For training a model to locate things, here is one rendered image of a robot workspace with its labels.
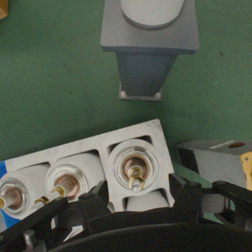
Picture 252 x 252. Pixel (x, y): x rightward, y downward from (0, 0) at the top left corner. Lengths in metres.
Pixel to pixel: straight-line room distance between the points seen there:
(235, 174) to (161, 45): 0.21
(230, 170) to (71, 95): 0.51
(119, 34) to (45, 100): 0.43
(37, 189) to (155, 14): 0.34
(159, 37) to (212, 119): 0.39
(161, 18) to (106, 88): 0.35
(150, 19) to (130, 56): 0.07
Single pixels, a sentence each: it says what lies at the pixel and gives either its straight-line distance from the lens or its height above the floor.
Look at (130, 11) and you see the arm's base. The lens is 0.23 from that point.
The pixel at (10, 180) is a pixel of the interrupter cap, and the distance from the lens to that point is 0.33.
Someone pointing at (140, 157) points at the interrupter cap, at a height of 0.25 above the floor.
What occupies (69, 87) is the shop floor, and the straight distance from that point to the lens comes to 0.57.
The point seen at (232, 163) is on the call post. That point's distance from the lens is 0.24.
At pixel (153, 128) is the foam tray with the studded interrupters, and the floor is 0.18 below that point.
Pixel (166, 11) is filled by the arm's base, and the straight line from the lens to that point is 0.22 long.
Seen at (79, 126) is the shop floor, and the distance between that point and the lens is 0.52.
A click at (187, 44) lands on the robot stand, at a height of 0.30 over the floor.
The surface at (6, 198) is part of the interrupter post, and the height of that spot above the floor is 0.27.
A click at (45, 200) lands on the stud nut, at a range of 0.21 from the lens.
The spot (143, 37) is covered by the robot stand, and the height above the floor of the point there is 0.30.
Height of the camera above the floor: 0.48
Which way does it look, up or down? 85 degrees down
